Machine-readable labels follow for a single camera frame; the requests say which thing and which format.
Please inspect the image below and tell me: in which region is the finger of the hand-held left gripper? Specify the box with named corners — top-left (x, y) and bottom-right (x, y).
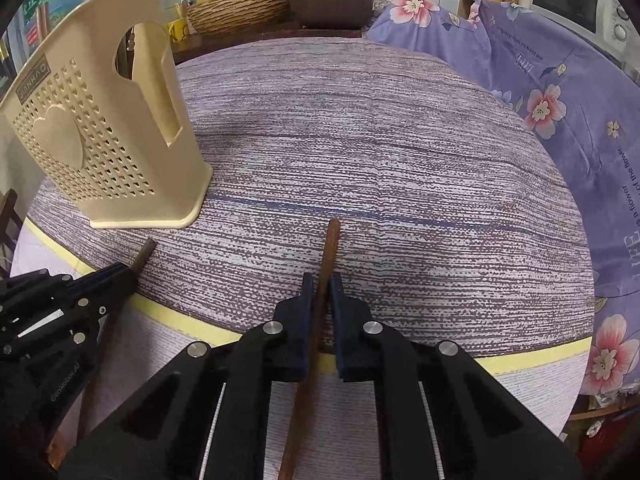
top-left (0, 309), bottom-right (107, 412)
top-left (0, 262), bottom-right (139, 322)

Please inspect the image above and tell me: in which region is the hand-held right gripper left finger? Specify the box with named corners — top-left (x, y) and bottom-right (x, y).
top-left (60, 272), bottom-right (315, 480)

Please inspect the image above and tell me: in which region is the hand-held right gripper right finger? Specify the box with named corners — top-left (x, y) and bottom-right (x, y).
top-left (330, 273), bottom-right (583, 480)

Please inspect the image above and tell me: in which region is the beige plastic utensil holder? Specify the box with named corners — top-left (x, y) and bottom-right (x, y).
top-left (0, 0), bottom-right (214, 229)

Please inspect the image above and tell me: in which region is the dark wooden chair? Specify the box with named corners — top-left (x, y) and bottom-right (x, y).
top-left (0, 189), bottom-right (24, 279)

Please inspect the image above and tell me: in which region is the blue water jug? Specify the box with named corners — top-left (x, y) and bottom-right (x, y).
top-left (15, 0), bottom-right (53, 56)

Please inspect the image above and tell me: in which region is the yellow mug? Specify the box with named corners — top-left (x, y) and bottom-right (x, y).
top-left (167, 16), bottom-right (190, 44)

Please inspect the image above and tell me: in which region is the purple floral cloth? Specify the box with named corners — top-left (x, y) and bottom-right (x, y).
top-left (365, 0), bottom-right (640, 397)

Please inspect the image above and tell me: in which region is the woven wicker basket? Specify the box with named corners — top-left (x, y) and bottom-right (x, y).
top-left (186, 0), bottom-right (292, 37)

